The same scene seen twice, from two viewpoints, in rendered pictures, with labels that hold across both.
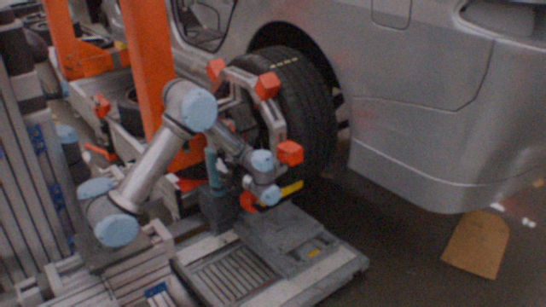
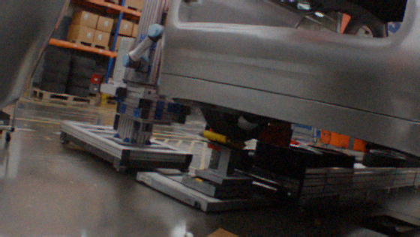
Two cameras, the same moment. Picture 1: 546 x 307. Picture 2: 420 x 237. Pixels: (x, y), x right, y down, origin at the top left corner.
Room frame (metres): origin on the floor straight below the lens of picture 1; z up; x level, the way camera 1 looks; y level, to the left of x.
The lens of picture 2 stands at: (1.04, -3.55, 0.84)
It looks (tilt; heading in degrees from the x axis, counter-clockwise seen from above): 3 degrees down; 78
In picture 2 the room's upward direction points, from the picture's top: 12 degrees clockwise
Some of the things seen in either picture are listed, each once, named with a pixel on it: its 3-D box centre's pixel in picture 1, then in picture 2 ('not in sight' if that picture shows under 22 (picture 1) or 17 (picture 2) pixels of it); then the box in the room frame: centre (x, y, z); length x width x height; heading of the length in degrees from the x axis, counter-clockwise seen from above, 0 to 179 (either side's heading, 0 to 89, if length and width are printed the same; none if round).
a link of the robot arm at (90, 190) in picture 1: (99, 200); (142, 63); (1.16, 0.56, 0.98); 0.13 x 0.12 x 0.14; 34
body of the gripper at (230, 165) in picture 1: (241, 171); not in sight; (1.49, 0.13, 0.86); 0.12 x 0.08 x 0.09; 36
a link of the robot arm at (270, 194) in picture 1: (264, 190); not in sight; (1.36, 0.03, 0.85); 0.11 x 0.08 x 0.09; 36
